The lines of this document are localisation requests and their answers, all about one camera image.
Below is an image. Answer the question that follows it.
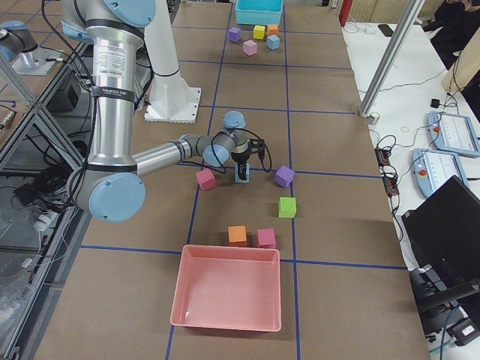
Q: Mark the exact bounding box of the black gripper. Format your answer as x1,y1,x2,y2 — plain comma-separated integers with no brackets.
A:
231,139,265,180

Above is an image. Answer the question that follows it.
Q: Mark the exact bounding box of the blue foam block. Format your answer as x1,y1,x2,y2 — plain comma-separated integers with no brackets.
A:
234,164,251,184
266,34,281,50

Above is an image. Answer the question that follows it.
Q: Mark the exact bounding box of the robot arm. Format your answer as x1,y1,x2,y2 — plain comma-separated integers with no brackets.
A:
61,1,266,223
1,20,38,62

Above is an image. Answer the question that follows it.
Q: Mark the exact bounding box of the crimson foam block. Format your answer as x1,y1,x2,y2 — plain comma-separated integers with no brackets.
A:
196,169,217,191

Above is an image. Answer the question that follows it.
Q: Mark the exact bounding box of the purple foam block right side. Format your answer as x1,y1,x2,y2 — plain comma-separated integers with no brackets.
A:
274,165,295,188

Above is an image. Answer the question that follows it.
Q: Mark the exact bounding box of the purple foam block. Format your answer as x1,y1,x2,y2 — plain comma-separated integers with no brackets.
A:
274,165,295,188
228,26,242,43

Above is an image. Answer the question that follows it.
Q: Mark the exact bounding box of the green foam block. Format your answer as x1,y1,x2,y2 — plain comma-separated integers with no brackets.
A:
278,196,297,218

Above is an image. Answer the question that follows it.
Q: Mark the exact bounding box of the orange foam block right side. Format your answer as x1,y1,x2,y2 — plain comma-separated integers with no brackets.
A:
228,225,248,247

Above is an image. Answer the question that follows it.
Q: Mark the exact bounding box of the orange foam block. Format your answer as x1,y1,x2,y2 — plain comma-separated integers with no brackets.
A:
266,24,279,37
228,225,248,247

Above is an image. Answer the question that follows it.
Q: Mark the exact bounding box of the magenta foam block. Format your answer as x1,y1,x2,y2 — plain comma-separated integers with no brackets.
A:
257,228,277,249

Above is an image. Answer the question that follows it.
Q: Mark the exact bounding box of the pink plastic bin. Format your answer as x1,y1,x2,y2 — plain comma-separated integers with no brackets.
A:
170,244,282,332

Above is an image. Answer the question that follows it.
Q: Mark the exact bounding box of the light pink foam block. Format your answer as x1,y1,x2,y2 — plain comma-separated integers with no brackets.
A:
242,40,258,56

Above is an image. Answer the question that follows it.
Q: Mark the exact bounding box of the purple foam block left side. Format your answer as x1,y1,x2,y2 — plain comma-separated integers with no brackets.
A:
228,26,242,43

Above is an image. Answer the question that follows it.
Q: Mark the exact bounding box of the yellow foam block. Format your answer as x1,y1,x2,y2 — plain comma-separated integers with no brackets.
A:
253,25,266,41

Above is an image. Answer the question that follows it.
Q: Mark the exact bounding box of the orange foam block left side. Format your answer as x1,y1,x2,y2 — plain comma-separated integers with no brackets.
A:
266,24,279,37

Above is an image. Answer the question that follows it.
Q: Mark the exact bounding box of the black power strip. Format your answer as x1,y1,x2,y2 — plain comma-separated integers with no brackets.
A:
375,148,399,198

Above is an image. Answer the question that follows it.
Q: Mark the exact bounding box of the light blue plastic bin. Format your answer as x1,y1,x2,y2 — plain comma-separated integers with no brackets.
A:
235,0,284,26

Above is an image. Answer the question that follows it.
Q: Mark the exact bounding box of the teach pendant near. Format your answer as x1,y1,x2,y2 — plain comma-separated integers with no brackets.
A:
412,148,469,198

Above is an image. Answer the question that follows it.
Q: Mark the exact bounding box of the teach pendant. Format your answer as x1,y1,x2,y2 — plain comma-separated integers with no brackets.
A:
426,111,479,158
412,148,469,198

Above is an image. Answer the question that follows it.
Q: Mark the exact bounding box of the black smartphone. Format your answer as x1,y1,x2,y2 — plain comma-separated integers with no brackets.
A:
378,23,394,38

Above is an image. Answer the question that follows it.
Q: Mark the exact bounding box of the teach pendant far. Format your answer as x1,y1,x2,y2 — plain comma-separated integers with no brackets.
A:
426,111,479,158

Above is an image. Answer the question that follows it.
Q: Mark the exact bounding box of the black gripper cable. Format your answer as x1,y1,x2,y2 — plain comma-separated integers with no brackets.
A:
187,128,274,176

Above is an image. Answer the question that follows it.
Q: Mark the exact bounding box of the aluminium frame post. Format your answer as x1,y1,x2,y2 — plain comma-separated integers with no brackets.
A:
358,0,425,118

